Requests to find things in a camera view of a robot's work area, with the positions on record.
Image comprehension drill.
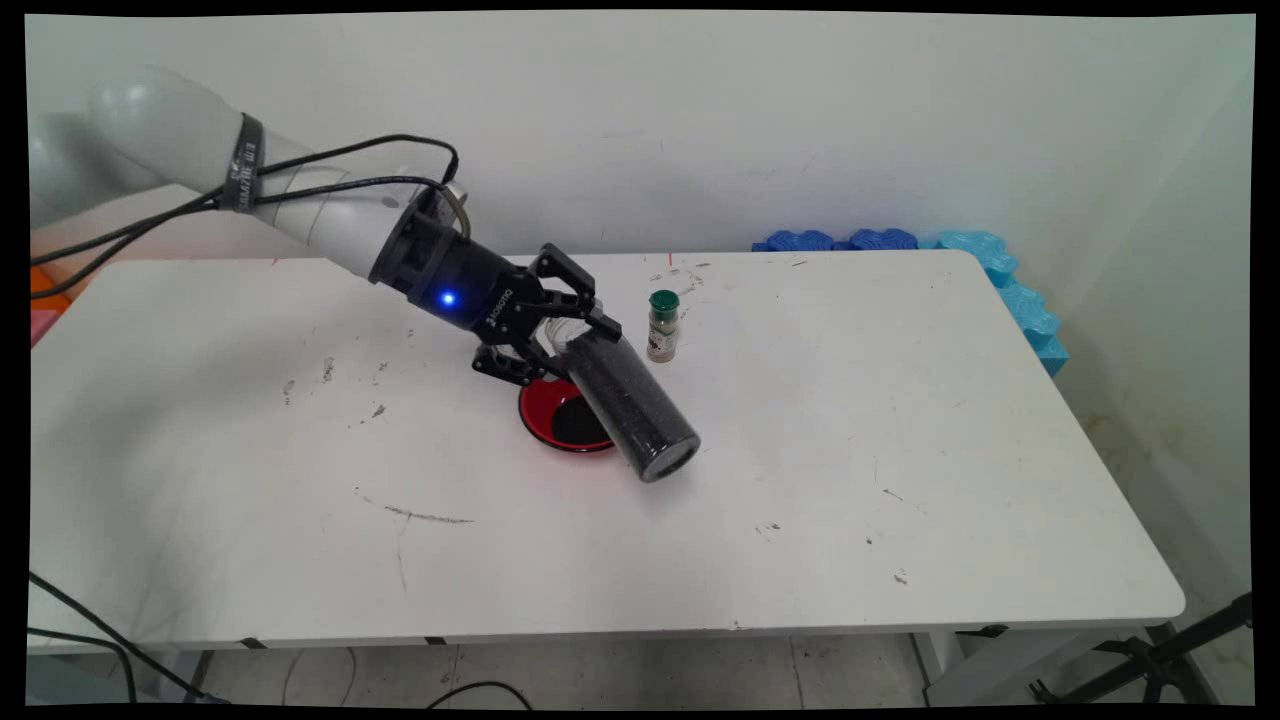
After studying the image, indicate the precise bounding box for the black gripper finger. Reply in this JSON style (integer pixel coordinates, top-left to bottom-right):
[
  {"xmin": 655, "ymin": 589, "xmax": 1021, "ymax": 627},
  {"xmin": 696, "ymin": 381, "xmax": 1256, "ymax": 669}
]
[
  {"xmin": 528, "ymin": 242, "xmax": 623, "ymax": 347},
  {"xmin": 472, "ymin": 341, "xmax": 563, "ymax": 389}
]

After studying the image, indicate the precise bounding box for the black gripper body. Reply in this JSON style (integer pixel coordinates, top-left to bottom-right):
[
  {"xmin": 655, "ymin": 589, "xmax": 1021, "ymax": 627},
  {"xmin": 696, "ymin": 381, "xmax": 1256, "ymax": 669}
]
[{"xmin": 404, "ymin": 239, "xmax": 547, "ymax": 347}]

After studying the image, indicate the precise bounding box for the clear jar of black grains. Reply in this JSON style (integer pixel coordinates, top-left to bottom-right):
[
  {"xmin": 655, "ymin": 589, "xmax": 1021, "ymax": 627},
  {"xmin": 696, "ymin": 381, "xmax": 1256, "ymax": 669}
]
[{"xmin": 545, "ymin": 318, "xmax": 701, "ymax": 484}]

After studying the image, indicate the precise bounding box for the red bowl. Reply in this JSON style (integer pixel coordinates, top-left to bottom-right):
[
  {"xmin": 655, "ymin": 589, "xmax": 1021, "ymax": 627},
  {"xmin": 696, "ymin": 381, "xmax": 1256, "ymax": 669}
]
[{"xmin": 518, "ymin": 375, "xmax": 617, "ymax": 454}]

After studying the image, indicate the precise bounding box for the black grains pile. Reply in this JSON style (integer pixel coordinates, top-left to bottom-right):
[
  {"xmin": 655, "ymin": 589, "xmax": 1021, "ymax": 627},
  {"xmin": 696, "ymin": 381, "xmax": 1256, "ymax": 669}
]
[{"xmin": 552, "ymin": 395, "xmax": 613, "ymax": 448}]

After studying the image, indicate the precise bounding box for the green capped spice bottle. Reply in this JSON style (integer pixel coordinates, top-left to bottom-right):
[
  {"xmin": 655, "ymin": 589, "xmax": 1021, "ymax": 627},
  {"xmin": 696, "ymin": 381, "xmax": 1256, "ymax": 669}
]
[{"xmin": 645, "ymin": 290, "xmax": 682, "ymax": 363}]

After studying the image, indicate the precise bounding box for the orange block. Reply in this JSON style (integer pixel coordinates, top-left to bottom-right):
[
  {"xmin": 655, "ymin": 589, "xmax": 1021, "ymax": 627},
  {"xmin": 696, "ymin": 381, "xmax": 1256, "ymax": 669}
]
[{"xmin": 30, "ymin": 262, "xmax": 73, "ymax": 313}]

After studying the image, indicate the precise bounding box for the light blue foam mat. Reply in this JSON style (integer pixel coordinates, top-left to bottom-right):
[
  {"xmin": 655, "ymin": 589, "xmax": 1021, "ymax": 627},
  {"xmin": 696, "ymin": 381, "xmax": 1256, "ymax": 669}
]
[{"xmin": 920, "ymin": 230, "xmax": 1069, "ymax": 378}]

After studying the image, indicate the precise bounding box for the white table leg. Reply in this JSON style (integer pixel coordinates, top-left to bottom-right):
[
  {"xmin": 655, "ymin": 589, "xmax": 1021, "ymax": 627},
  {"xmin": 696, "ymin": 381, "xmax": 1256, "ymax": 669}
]
[{"xmin": 912, "ymin": 628, "xmax": 1113, "ymax": 706}]

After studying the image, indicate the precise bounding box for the black tripod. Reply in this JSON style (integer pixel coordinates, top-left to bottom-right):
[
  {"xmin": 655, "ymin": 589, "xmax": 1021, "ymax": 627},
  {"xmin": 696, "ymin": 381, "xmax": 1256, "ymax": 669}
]
[{"xmin": 1030, "ymin": 592, "xmax": 1253, "ymax": 704}]

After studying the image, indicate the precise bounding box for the black camera cable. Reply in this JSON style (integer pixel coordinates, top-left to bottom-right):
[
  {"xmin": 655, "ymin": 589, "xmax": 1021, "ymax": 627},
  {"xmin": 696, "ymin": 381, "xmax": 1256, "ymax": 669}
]
[{"xmin": 30, "ymin": 176, "xmax": 447, "ymax": 299}]

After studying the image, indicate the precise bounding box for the grey velcro strap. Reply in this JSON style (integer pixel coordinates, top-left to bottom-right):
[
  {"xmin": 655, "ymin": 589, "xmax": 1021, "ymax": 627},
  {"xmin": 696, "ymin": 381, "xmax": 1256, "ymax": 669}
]
[{"xmin": 217, "ymin": 112, "xmax": 267, "ymax": 214}]

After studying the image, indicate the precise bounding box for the black curved floor cable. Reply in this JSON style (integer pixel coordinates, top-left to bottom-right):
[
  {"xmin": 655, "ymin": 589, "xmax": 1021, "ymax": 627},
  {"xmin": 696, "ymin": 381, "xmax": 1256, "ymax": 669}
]
[{"xmin": 428, "ymin": 682, "xmax": 533, "ymax": 709}]

